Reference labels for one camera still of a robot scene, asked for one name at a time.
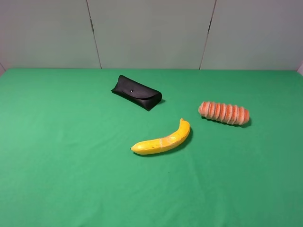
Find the black glasses case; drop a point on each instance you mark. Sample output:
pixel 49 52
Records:
pixel 137 93

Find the green table cloth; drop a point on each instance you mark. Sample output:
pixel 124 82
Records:
pixel 66 159

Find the orange ridged bread roll toy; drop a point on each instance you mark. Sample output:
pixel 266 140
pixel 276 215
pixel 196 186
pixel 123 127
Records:
pixel 225 113

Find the yellow toy banana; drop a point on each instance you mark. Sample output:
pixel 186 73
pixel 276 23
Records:
pixel 160 145

